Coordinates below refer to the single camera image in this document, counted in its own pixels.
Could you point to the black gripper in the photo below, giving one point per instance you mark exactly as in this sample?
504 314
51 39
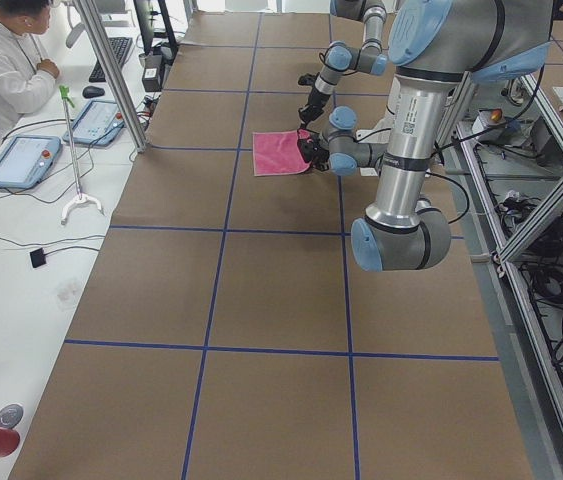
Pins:
308 148
314 101

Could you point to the pink square towel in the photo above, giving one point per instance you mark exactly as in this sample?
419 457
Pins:
278 153

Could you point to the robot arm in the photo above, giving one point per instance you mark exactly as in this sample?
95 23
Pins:
432 46
340 59

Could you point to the black power adapter box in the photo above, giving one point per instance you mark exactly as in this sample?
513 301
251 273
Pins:
153 73

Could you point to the emergency stop box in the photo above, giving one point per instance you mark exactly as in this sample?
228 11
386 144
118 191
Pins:
491 124

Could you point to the far teach pendant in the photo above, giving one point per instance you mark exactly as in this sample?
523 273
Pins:
97 124

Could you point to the teach pendant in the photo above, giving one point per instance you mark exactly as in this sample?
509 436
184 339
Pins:
97 124
25 160

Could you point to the black computer mouse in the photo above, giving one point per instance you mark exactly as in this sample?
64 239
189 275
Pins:
91 91

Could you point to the white reacher grabber stick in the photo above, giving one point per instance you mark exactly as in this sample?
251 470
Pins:
81 198

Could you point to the near teach pendant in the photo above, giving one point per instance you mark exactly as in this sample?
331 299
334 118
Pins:
25 160

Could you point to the small black square device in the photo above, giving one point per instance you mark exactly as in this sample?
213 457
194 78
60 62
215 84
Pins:
37 258

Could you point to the person in white hoodie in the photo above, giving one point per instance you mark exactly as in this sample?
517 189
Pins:
28 76

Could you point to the grey round disc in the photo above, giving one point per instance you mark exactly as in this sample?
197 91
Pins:
11 415

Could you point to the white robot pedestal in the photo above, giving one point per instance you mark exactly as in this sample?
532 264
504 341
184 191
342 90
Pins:
386 135

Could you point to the aluminium frame post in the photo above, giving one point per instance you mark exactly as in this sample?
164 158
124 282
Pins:
90 18

